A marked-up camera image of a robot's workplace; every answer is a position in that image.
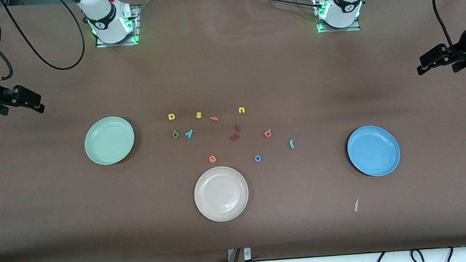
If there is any light green plate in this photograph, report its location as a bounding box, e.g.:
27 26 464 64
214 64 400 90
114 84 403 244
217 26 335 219
82 114 137 167

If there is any blue plate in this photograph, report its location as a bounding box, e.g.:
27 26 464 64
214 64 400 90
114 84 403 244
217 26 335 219
345 123 402 179

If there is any beige plate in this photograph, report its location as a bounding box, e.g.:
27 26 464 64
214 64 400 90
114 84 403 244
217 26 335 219
192 164 251 224

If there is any long black right arm cable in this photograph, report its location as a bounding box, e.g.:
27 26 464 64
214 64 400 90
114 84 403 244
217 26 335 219
0 0 88 76

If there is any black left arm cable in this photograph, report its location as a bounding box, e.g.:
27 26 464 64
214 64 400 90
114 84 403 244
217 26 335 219
432 0 466 64

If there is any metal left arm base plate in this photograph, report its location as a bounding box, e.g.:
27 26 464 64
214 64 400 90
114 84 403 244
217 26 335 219
313 0 362 35

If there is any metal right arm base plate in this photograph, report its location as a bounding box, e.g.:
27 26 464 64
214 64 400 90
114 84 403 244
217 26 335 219
92 4 144 49

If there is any black cable to arm base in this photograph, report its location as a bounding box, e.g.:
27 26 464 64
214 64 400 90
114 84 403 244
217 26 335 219
247 0 324 17

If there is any small metal table bracket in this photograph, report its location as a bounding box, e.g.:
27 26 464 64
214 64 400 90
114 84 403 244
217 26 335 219
226 247 253 262

